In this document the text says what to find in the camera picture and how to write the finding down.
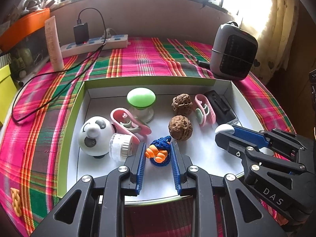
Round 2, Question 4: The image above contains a green striped box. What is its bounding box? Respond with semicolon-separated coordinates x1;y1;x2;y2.
0;54;11;68

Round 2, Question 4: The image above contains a pink clip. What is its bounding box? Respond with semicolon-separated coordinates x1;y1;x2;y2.
110;108;151;144
193;94;216;127

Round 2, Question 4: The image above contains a brown walnut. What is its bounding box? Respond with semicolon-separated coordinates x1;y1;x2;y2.
171;94;193;117
168;115;193;141

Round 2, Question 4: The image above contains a black rectangular device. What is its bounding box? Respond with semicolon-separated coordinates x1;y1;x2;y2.
204;90;239;125

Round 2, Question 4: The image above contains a white power strip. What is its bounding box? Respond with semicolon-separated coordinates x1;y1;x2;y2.
60;35;129;58

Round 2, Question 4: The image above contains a black charger adapter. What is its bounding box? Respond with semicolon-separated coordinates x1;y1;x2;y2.
73;23;89;45

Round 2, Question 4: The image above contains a yellow shoe box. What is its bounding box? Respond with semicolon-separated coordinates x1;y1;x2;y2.
0;65;17;126

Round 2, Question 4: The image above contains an orange box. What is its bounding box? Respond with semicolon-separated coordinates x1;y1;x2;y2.
0;8;50;52

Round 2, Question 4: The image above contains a green mushroom massager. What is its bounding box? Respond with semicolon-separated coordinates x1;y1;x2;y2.
126;87;156;123

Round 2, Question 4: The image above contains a yellow heart curtain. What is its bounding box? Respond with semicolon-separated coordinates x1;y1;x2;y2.
241;0;299;85

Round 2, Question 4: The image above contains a white plug on strip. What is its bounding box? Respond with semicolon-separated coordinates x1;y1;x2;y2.
102;28;117;39

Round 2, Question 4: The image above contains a pink cream tube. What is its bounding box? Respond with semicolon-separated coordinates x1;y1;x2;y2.
44;16;64;72

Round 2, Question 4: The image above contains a yellow braided chain toy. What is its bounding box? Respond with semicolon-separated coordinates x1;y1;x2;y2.
10;187;22;217

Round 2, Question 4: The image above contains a panda round toy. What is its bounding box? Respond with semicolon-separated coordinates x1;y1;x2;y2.
78;116;116;159

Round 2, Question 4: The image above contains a grey black mini heater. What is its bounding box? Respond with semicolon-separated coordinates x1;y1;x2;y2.
209;21;258;80

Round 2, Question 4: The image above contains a white mushroom massager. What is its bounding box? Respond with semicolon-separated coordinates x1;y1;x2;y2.
215;124;235;135

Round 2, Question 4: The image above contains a white cardboard box tray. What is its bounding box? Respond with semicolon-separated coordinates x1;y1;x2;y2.
57;76;262;198

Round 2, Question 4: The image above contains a white round jar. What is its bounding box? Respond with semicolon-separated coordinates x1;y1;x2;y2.
109;133;132;162

